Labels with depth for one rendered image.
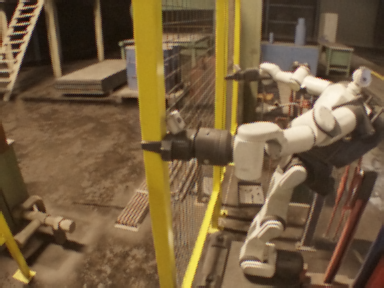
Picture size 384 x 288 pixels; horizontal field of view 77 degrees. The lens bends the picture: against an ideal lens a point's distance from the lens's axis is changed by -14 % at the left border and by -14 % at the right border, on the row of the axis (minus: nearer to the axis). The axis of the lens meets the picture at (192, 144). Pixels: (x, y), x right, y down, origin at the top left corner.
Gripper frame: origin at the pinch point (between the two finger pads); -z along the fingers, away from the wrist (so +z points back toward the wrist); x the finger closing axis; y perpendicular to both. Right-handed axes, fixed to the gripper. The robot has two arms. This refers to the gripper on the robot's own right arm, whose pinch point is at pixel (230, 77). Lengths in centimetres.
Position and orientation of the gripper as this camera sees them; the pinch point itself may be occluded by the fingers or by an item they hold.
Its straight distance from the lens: 180.9
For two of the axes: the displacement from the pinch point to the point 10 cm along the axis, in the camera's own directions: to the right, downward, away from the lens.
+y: 1.8, 9.2, 3.5
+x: -3.0, 3.9, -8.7
